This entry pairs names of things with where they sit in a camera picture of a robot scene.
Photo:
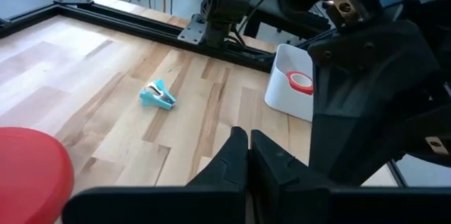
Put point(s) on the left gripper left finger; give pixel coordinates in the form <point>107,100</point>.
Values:
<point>229,164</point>

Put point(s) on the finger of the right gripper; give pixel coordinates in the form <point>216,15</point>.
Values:
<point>370,93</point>

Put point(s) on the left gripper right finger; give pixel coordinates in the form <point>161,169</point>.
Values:
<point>271,167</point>

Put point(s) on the red tape roll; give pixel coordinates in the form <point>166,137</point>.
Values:
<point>299,88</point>

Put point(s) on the light blue staple remover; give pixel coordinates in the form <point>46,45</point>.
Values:
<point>155,97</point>

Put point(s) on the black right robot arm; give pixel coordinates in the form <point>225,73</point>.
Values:
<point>225,5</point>

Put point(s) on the white plain plastic bin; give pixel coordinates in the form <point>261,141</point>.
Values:
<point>282,93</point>

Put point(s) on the red desk lamp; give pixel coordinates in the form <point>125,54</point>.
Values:
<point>31,174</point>

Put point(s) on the black aluminium table frame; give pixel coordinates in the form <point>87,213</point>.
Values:
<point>123,24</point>

